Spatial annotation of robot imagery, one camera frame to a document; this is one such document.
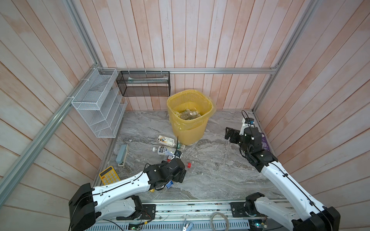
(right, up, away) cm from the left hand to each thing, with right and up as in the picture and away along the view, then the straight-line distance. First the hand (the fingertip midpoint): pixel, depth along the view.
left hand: (175, 171), depth 78 cm
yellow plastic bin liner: (+10, +36, +23) cm, 44 cm away
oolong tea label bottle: (-8, +9, +12) cm, 17 cm away
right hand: (+32, +24, 0) cm, 40 cm away
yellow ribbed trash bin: (+9, +18, +13) cm, 23 cm away
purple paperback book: (+61, +13, +20) cm, 65 cm away
